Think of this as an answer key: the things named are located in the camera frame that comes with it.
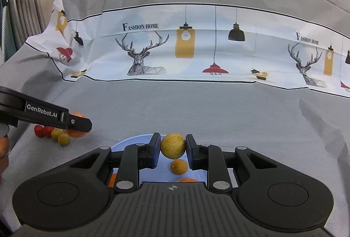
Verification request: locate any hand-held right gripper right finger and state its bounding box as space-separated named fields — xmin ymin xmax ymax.
xmin=185 ymin=133 xmax=277 ymax=194

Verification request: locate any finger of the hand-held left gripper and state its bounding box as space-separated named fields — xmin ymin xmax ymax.
xmin=62 ymin=113 xmax=93 ymax=134

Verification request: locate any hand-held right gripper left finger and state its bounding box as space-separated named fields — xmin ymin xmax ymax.
xmin=65 ymin=132 xmax=162 ymax=194

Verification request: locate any light blue plate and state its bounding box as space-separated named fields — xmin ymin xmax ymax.
xmin=109 ymin=134 xmax=236 ymax=189

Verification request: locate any round tan fruit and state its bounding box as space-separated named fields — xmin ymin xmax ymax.
xmin=160 ymin=133 xmax=187 ymax=159

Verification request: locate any person's left hand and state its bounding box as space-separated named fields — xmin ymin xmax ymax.
xmin=0 ymin=137 xmax=10 ymax=183

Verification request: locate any small tan fruit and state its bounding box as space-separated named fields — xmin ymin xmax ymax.
xmin=171 ymin=159 xmax=189 ymax=175

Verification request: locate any grey cloth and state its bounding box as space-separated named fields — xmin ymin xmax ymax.
xmin=0 ymin=0 xmax=350 ymax=237

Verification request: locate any white printed cloth with deer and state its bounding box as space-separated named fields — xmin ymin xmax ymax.
xmin=25 ymin=0 xmax=350 ymax=98

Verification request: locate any grey radiator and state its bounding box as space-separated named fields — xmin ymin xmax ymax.
xmin=7 ymin=0 xmax=47 ymax=49

